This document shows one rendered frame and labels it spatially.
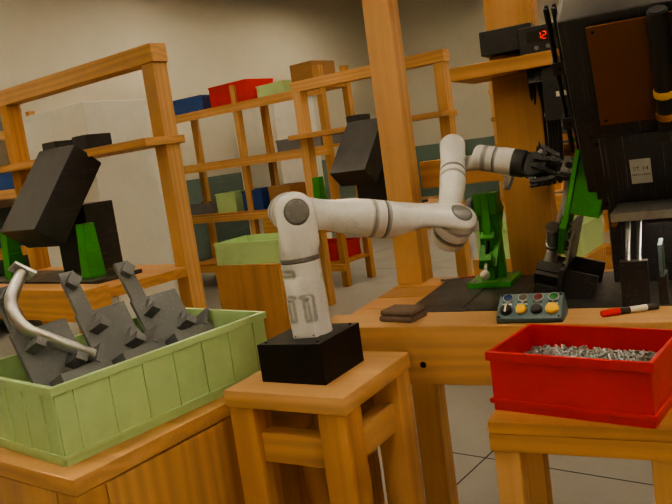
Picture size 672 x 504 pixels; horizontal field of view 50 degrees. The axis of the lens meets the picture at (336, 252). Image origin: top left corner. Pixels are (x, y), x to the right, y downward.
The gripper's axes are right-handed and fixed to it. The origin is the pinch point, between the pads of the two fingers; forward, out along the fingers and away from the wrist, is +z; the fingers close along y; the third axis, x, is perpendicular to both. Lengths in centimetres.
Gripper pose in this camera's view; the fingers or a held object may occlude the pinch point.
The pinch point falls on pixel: (566, 170)
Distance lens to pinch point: 201.7
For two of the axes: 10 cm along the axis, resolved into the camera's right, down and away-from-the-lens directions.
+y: 3.7, -8.2, 4.3
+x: 2.4, 5.3, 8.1
